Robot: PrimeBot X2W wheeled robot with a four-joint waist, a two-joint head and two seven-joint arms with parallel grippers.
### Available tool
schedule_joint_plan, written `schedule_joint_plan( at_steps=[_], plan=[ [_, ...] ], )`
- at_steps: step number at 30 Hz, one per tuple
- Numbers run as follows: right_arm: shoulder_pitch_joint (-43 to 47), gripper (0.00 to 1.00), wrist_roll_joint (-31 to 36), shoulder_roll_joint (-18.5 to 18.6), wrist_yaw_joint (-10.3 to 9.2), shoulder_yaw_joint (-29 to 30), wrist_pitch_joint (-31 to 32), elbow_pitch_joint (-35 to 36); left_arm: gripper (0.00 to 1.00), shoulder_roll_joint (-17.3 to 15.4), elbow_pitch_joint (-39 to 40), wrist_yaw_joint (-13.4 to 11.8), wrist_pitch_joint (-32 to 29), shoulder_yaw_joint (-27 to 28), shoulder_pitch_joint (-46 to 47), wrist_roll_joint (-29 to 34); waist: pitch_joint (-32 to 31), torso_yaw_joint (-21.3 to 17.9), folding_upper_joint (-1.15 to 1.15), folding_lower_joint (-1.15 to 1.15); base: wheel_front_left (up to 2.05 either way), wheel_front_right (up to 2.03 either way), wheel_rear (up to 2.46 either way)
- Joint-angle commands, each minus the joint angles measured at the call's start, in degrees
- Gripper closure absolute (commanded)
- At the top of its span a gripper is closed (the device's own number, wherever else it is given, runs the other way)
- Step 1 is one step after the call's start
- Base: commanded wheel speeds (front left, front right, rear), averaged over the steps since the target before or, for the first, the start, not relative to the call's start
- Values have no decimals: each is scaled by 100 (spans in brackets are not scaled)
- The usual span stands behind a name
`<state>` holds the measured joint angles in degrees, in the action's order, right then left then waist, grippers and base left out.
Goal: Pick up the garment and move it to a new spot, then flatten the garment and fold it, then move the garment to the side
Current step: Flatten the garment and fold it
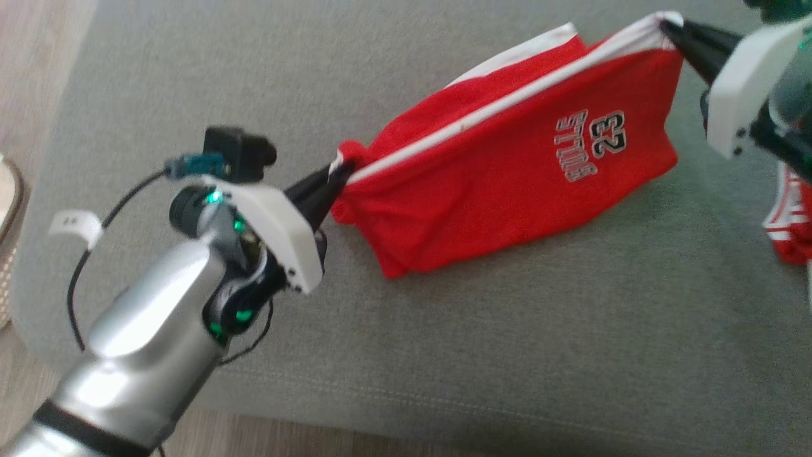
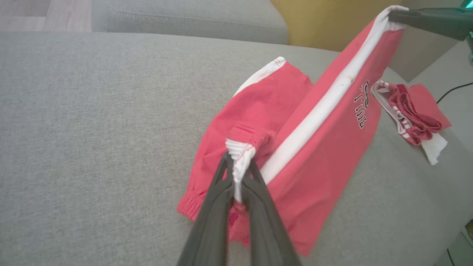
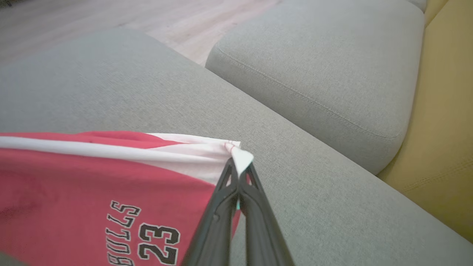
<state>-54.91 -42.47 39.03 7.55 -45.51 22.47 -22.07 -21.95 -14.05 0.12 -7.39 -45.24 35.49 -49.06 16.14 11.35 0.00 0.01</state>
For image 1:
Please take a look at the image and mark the black cable with teal plug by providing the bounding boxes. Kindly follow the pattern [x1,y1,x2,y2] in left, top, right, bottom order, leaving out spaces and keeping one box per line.
[66,152,230,353]

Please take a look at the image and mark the red basketball shorts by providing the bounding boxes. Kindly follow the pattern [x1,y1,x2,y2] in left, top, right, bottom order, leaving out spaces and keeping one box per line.
[329,11,687,280]

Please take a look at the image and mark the round beige basket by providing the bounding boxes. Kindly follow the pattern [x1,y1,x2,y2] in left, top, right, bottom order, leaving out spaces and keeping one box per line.
[0,152,31,331]

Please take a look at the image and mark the large grey chaise seat cushion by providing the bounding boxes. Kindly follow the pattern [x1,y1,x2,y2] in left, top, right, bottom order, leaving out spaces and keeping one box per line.
[10,0,812,457]

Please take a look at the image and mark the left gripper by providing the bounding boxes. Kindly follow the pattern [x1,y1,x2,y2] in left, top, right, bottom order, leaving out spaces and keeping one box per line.
[203,160,356,297]

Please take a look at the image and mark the white cable label tag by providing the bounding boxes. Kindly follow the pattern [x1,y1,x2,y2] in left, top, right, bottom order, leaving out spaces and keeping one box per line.
[49,210,103,250]

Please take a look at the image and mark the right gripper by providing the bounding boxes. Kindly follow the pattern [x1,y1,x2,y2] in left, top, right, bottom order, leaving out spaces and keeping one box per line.
[658,0,812,161]

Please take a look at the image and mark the red basketball jersey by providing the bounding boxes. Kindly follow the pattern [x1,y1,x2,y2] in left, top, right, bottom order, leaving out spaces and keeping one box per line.
[761,161,812,267]

